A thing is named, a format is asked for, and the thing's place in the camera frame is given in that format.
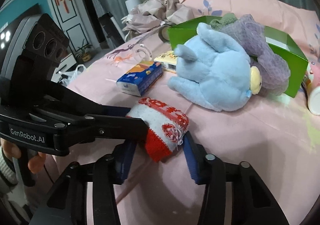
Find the clear glass bottle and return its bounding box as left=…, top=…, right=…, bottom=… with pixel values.
left=133, top=24, right=174, bottom=62

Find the white plastic bag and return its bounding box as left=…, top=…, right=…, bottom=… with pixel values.
left=58, top=64, right=87, bottom=87

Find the person's left hand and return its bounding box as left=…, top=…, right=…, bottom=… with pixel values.
left=0, top=138, right=47, bottom=175

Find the crumpled beige pink cloth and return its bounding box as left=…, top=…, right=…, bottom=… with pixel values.
left=121, top=0, right=195, bottom=34

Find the blue orange tissue pack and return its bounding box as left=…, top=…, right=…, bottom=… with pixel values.
left=116, top=61, right=163, bottom=97

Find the black speaker stand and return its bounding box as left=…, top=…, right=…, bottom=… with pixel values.
left=82, top=0, right=125, bottom=48

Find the pink white wipes canister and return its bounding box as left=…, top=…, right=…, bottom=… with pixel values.
left=303, top=61, right=320, bottom=116

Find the black television screen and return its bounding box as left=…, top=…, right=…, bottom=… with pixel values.
left=0, top=3, right=42, bottom=51

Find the yellow tissue pack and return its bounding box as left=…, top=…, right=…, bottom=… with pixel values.
left=154, top=51, right=177, bottom=73

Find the light blue plush toy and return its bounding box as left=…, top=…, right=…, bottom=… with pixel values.
left=168, top=22, right=262, bottom=112

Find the red white knitted sock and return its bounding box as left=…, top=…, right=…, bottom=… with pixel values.
left=126, top=97, right=189, bottom=162

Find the potted plant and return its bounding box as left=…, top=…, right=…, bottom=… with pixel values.
left=75, top=39, right=93, bottom=64

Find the green cardboard box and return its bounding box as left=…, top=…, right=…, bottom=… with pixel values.
left=168, top=16, right=308, bottom=98

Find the purple mesh bath pouf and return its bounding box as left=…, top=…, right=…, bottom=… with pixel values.
left=219, top=14, right=291, bottom=96

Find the white cylinder lamp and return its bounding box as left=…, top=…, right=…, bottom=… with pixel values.
left=125, top=0, right=142, bottom=13

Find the pink patterned tablecloth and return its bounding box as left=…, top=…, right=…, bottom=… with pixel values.
left=115, top=0, right=319, bottom=224

